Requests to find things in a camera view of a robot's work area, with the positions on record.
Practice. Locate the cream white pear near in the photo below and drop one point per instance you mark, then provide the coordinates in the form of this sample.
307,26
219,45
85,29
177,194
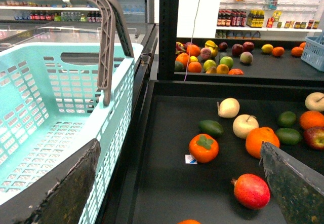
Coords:
243,125

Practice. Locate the small white blue label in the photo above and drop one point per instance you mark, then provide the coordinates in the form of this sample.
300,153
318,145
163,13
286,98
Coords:
189,159

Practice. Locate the cream white pear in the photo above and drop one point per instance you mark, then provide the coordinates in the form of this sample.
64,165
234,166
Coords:
228,108
243,125

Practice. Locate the grey basket handle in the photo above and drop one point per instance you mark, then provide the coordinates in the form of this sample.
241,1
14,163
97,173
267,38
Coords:
113,21

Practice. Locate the green lime lower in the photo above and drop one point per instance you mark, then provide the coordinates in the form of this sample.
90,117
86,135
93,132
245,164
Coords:
288,136

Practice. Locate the cream white pear far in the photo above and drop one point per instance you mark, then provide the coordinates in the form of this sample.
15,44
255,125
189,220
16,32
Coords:
228,108

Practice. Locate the green lime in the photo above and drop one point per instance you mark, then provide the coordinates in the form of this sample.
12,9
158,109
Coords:
288,136
286,119

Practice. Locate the orange at right edge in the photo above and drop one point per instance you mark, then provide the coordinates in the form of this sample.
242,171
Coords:
311,119

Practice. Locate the dark green avocado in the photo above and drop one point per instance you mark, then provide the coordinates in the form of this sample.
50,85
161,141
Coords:
211,127

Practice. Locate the green lime upper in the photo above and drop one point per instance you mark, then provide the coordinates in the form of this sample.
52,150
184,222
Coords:
286,119

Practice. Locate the orange persimmon with green calyx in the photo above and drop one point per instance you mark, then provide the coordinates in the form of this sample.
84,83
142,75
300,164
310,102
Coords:
203,148

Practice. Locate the large orange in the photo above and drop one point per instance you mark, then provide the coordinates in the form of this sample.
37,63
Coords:
258,136

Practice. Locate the cream apple top right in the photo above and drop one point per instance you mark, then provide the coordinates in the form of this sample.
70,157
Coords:
314,101

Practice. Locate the red apple at right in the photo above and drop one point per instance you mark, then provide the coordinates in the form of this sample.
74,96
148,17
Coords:
314,138

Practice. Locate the mint green shopping basket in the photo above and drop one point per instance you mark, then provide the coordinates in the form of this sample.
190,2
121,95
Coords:
51,107

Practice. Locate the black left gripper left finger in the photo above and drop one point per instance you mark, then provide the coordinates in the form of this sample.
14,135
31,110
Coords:
60,195

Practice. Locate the blue basket on shelf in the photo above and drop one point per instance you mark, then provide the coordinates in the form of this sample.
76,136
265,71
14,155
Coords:
313,52

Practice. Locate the black fruit shelf tray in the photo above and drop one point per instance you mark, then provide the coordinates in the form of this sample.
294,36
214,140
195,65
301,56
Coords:
167,189

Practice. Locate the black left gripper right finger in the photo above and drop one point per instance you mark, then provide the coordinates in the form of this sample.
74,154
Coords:
297,188

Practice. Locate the red pomegranate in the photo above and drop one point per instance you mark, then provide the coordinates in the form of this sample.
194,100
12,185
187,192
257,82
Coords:
251,191

